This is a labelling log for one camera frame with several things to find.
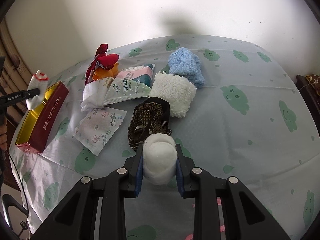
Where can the white cotton ball roll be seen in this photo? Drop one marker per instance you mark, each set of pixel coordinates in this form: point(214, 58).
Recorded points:
point(159, 158)

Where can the beige leaf print curtain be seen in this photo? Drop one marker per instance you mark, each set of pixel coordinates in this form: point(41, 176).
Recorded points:
point(15, 75)

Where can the dark wooden side furniture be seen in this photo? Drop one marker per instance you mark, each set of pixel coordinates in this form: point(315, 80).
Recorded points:
point(310, 97)

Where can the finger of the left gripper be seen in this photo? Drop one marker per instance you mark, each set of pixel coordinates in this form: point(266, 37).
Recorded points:
point(16, 97)

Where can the red gold toffee tin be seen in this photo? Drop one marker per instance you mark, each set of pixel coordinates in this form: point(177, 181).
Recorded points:
point(38, 123)

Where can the red hat orange doll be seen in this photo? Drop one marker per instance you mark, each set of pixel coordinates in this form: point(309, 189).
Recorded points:
point(103, 65)

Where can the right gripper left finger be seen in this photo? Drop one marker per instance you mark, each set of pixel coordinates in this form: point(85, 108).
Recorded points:
point(134, 166)

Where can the white red-trimmed sock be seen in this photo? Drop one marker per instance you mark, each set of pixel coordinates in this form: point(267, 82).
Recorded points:
point(39, 80)

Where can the black gold patterned cloth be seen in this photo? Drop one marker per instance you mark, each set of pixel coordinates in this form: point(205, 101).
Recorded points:
point(150, 117)

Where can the green pink wipes packet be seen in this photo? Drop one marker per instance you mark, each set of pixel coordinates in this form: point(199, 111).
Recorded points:
point(130, 83)

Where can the light blue towel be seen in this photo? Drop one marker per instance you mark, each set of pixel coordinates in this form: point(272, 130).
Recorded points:
point(185, 63)

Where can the white fluffy sherpa cloth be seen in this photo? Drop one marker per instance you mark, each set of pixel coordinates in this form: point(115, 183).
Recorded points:
point(176, 90)

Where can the white hotel towel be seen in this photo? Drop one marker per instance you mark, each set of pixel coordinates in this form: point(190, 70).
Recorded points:
point(95, 93)

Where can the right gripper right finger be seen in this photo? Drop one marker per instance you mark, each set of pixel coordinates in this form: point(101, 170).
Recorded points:
point(184, 166)

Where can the cloud print tablecloth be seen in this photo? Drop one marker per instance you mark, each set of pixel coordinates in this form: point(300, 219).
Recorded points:
point(248, 121)

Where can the floral tissue packet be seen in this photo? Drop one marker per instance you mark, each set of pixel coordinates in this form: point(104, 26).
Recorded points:
point(98, 126)

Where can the person's hand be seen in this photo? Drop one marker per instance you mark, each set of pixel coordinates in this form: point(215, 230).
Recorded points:
point(3, 137)

